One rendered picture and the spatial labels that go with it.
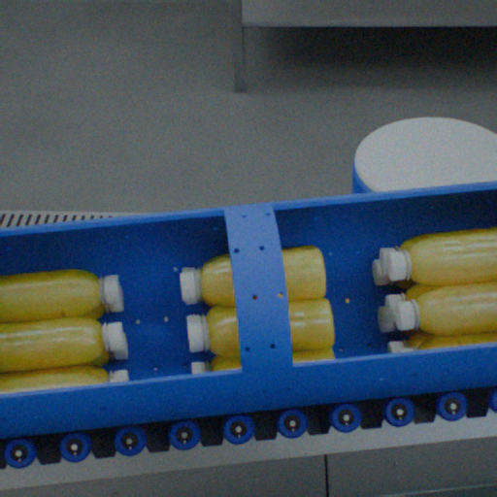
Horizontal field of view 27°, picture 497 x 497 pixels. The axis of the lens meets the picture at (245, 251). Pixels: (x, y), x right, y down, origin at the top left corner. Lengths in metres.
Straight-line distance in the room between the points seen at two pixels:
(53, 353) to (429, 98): 2.80
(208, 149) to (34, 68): 0.97
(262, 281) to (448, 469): 0.43
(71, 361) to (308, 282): 0.34
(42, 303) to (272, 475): 0.40
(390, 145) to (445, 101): 2.18
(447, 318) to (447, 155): 0.51
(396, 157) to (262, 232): 0.54
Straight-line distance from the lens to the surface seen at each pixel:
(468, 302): 1.41
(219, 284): 1.37
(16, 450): 1.47
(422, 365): 1.37
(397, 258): 1.41
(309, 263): 1.37
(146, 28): 4.61
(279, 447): 1.48
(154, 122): 3.93
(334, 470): 1.51
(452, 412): 1.49
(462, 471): 1.56
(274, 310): 1.30
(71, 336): 1.44
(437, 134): 1.90
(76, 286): 1.44
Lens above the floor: 2.05
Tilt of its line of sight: 39 degrees down
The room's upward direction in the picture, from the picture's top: 3 degrees counter-clockwise
